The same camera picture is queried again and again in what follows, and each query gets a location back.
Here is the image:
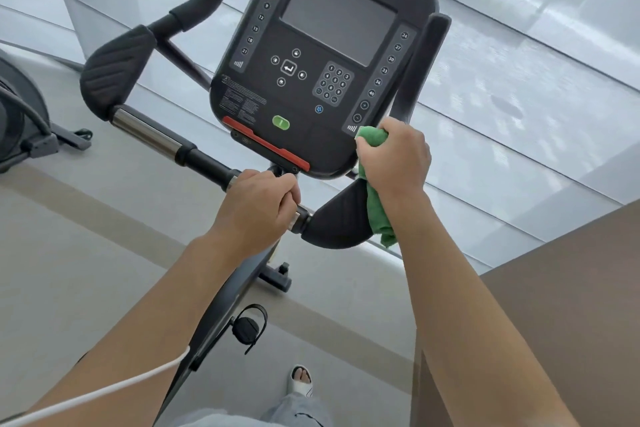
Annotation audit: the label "person's left hand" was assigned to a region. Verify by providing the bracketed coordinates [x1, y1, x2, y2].
[207, 169, 302, 266]

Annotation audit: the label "person's right hand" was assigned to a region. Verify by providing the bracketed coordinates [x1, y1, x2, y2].
[354, 116, 432, 202]

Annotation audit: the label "green cleaning cloth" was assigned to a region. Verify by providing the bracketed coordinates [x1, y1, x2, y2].
[355, 126, 399, 248]

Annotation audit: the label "black and chrome bike handlebar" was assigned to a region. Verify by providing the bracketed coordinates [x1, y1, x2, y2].
[79, 0, 452, 250]

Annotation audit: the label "person's left forearm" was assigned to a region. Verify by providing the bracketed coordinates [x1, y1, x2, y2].
[22, 233, 244, 427]

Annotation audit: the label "person's right forearm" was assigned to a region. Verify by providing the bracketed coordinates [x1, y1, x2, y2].
[382, 185, 581, 427]

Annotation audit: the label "black exercise bike console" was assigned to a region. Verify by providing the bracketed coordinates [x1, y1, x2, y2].
[209, 0, 441, 181]

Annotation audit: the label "white sandal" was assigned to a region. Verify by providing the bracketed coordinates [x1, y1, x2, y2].
[288, 364, 315, 399]

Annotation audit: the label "grey trousers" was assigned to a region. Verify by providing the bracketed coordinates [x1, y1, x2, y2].
[175, 392, 332, 427]

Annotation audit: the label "dark exercise bike frame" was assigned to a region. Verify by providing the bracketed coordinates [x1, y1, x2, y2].
[152, 237, 293, 425]

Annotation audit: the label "black bike pedal with strap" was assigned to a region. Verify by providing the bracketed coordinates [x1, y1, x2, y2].
[229, 304, 269, 356]

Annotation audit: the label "white cable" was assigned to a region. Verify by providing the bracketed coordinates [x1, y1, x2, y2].
[0, 346, 191, 427]

